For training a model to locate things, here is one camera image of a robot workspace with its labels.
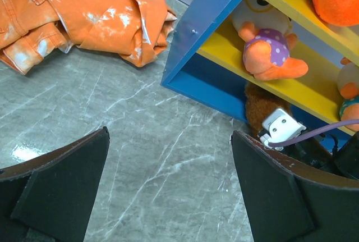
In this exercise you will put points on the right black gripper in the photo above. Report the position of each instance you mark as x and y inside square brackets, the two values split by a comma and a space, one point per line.
[342, 162]

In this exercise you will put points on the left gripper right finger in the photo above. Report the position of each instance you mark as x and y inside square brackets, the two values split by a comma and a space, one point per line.
[287, 200]

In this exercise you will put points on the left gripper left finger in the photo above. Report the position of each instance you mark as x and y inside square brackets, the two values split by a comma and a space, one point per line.
[54, 193]

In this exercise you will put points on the white plush blue dotted dress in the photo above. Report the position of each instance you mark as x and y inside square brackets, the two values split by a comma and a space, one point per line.
[347, 84]

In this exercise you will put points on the brown monkey plush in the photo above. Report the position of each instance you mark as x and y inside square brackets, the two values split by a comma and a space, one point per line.
[261, 103]

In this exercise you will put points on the plush purple dotted dress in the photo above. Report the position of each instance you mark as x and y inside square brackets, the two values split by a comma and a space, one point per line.
[268, 37]

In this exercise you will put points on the blue pink yellow toy shelf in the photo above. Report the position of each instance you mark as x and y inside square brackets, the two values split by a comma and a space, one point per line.
[204, 61]

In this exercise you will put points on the orange white tie-dye cloth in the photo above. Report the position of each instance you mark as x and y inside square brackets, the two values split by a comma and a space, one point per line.
[136, 30]

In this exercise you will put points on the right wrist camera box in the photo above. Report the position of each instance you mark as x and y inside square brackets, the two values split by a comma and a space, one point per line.
[279, 126]

